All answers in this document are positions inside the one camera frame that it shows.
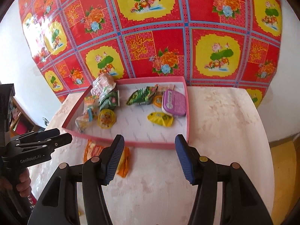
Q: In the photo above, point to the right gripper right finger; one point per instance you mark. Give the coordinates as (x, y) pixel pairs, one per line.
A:
(241, 202)

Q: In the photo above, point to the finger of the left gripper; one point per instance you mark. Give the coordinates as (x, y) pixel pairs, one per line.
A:
(61, 140)
(44, 133)

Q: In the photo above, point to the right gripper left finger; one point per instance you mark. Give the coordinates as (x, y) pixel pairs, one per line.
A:
(58, 203)

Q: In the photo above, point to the blue edged clear snack bag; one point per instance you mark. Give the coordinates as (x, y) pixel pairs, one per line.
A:
(85, 120)

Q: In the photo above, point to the orange burger gummy packet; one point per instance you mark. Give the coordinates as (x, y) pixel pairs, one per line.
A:
(91, 102)

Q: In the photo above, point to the yellow jelly cup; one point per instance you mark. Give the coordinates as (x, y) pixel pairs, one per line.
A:
(106, 118)

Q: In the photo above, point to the peach jelly drink pouch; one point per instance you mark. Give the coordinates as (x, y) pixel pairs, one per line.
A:
(103, 84)

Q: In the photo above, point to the green pea snack packet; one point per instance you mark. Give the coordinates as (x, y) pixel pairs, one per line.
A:
(142, 96)

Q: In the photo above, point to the yellow candy packet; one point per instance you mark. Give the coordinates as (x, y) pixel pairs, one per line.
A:
(161, 119)

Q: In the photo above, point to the orange jelly cup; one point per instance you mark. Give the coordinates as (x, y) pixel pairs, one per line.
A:
(157, 100)

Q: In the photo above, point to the purple plastic tub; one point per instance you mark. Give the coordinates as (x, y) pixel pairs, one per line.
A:
(174, 103)

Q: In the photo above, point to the rainbow striped candy packet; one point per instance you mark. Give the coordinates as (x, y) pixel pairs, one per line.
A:
(162, 88)

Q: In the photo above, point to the left hand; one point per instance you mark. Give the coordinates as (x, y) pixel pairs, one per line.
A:
(23, 186)

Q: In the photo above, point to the pink shallow cardboard box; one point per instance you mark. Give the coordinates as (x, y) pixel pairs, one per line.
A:
(131, 121)

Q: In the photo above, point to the red floral wall covering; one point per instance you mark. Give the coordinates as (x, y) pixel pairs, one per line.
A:
(226, 43)

